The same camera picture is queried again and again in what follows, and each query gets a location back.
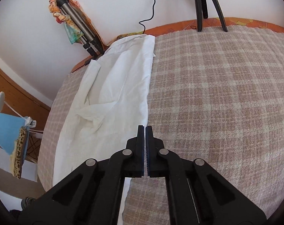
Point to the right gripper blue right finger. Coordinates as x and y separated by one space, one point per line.
196 192

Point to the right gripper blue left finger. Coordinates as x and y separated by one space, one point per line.
92 193

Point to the white button-up shirt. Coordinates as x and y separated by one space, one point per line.
110 104

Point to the leopard print cloth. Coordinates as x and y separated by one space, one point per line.
16 158

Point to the pink plaid bed blanket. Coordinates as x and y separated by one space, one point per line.
213 95

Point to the blue plastic chair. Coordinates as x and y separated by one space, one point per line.
9 132

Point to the white clip desk lamp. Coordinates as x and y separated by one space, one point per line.
29 122

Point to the folded silver tripod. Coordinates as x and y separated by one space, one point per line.
78 23

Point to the colourful orange scarf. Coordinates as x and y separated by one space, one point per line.
69 18

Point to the orange floral bed sheet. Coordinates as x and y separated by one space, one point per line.
213 22

